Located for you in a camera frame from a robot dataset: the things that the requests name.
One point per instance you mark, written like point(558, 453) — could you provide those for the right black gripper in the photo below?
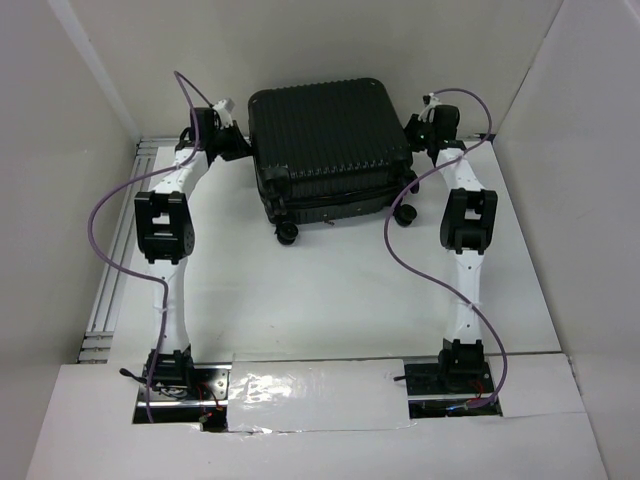
point(413, 129)

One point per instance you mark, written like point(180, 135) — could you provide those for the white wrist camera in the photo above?
point(430, 102)
point(224, 109)

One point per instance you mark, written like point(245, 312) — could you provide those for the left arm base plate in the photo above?
point(205, 405)

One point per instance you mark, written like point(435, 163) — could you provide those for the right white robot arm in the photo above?
point(465, 233)

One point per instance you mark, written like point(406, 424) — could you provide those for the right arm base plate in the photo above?
point(432, 395)

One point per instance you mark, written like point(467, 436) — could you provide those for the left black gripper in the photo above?
point(240, 147)

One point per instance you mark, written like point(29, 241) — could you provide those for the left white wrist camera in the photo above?
point(224, 109)

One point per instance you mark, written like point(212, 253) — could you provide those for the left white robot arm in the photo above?
point(166, 237)

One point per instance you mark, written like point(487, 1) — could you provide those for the black hard-shell suitcase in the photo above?
point(327, 151)

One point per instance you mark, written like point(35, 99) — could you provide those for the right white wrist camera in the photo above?
point(430, 102)

